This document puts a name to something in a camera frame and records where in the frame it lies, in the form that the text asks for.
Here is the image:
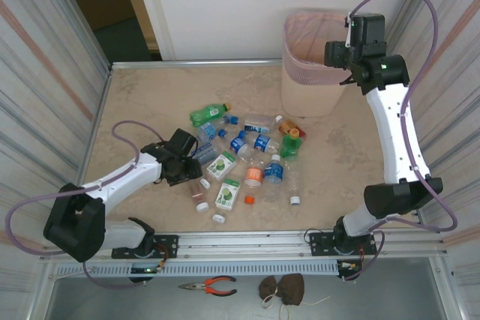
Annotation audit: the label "clear bottle white cap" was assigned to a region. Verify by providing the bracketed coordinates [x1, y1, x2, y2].
[189, 181, 211, 213]

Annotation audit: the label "white green drink carton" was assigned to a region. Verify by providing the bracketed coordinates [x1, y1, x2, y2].
[205, 151, 238, 181]
[214, 178, 241, 211]

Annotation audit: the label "clear bottle light blue label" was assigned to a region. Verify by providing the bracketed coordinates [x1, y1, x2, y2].
[196, 114, 241, 144]

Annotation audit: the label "green soda bottle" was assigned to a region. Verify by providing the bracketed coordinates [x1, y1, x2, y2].
[189, 102, 233, 128]

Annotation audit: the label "clear bottle orange label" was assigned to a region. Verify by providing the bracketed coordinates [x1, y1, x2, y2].
[243, 157, 266, 189]

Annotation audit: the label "blue label bottle white cap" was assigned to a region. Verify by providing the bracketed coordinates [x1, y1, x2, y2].
[262, 154, 285, 203]

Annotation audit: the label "green bottle wide yellow cap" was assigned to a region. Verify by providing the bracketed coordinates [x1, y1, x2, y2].
[279, 128, 304, 163]

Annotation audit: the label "beige bin with pink bag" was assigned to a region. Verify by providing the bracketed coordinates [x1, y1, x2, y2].
[280, 7, 352, 118]

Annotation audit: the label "clear bottle white blue label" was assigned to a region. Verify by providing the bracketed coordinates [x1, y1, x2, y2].
[243, 112, 284, 136]

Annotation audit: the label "small controller board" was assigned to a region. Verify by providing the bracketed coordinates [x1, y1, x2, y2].
[129, 265, 166, 275]
[336, 259, 363, 280]

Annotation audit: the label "amber bottle red label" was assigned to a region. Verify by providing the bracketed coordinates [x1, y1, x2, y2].
[277, 118, 308, 148]

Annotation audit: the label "clear unlabelled plastic bottle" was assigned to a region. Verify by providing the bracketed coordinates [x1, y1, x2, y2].
[286, 157, 303, 207]

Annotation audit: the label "brown cloth pouch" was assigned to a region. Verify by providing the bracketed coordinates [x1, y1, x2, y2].
[258, 276, 281, 301]
[277, 273, 305, 306]

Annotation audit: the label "grey metal shelf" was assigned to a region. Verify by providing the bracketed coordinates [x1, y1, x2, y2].
[29, 259, 466, 320]

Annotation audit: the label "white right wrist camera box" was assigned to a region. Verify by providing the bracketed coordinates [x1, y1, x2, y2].
[344, 13, 356, 50]

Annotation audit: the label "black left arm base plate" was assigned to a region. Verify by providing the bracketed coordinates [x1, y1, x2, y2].
[111, 235, 179, 260]

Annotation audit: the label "aluminium table front rail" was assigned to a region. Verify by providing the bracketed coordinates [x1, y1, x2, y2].
[39, 226, 449, 261]

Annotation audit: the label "aluminium table side rail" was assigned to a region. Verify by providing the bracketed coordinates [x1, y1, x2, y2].
[76, 67, 113, 186]

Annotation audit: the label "aluminium table back rail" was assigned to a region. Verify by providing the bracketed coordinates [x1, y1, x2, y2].
[109, 58, 283, 71]

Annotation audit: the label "orange handled pliers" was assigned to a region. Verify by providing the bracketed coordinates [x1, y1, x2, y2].
[178, 276, 238, 297]

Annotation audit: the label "grey slotted cable duct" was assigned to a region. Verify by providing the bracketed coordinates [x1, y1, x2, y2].
[50, 259, 341, 279]

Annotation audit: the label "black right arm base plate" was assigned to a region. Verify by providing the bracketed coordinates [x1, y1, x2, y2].
[307, 230, 377, 257]

